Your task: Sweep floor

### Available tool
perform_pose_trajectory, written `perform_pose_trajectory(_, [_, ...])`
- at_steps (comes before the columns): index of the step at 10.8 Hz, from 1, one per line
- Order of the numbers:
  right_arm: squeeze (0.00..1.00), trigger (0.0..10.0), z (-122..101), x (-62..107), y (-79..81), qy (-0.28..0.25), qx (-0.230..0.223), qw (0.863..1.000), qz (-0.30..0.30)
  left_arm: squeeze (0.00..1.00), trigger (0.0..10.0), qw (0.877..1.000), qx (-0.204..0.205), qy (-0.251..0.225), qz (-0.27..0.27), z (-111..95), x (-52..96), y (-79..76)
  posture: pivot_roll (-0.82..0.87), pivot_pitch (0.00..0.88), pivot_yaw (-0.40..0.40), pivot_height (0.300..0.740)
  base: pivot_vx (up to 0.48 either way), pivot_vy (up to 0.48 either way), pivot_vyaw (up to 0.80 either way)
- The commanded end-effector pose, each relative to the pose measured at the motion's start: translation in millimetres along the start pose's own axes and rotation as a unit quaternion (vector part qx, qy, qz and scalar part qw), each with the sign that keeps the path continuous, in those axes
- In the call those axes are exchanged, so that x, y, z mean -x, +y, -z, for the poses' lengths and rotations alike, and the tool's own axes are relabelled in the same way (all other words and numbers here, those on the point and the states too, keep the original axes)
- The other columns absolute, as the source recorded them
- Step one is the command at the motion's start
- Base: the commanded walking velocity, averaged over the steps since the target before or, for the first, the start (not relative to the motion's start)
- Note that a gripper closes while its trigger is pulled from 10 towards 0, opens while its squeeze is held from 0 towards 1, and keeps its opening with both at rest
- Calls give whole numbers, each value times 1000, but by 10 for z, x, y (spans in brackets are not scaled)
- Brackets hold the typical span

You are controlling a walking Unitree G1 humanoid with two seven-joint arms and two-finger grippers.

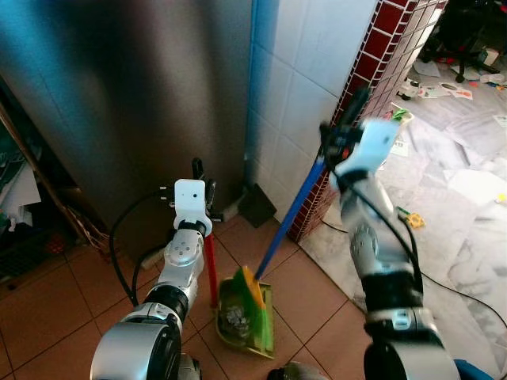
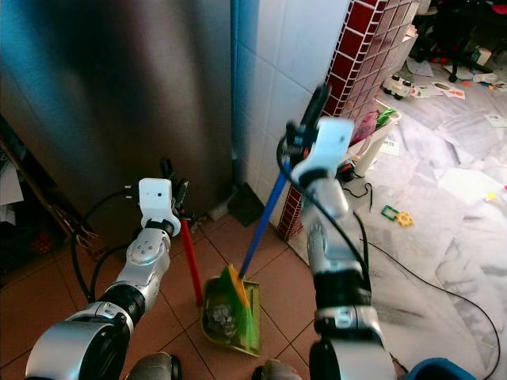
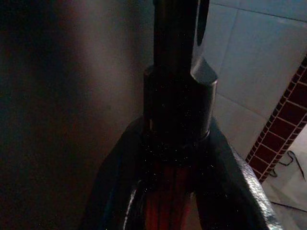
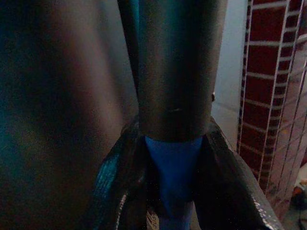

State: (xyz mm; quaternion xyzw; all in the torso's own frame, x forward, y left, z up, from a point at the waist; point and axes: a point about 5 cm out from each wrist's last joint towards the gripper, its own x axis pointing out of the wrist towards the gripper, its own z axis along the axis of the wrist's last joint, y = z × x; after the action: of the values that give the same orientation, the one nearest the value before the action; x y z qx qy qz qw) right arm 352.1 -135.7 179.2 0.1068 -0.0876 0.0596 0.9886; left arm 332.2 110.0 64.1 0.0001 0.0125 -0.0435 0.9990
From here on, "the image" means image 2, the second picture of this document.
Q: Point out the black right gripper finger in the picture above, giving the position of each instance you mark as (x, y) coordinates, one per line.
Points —
(317, 103)

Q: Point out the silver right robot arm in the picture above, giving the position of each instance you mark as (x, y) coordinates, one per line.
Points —
(337, 261)

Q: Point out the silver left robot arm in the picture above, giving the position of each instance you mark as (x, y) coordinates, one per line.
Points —
(146, 253)

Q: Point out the blue pole with black head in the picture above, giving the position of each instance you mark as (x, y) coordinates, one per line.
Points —
(245, 204)

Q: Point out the white bin with green item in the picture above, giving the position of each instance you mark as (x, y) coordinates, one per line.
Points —
(374, 142)

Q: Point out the small white toy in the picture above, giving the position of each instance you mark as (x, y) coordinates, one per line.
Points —
(400, 87)

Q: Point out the stainless steel refrigerator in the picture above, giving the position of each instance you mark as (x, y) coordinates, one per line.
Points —
(127, 87)

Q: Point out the green and yellow toy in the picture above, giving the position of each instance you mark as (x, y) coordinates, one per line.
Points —
(398, 215)

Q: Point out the orange and white paper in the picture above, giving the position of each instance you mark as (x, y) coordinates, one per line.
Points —
(451, 92)

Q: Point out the cluttered dark storage rack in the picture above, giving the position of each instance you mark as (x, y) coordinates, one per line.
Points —
(24, 214)

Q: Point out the black office chair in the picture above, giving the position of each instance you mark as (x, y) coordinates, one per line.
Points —
(455, 32)

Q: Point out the large white paper sheet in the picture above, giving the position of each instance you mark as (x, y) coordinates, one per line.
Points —
(467, 187)

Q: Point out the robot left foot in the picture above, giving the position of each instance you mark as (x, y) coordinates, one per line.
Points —
(154, 367)

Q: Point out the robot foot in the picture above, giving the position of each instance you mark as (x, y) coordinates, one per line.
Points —
(277, 371)
(154, 367)

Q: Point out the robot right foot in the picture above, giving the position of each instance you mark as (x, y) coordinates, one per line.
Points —
(277, 371)

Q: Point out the blue bucket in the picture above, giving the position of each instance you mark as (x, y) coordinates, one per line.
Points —
(436, 370)

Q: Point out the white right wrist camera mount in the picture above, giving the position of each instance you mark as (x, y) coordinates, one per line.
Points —
(325, 146)

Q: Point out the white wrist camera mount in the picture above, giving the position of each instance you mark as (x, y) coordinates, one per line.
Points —
(325, 146)
(157, 202)

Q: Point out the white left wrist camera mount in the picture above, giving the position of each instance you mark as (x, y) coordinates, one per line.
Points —
(157, 202)

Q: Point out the white wall plug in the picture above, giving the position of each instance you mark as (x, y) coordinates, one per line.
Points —
(220, 210)

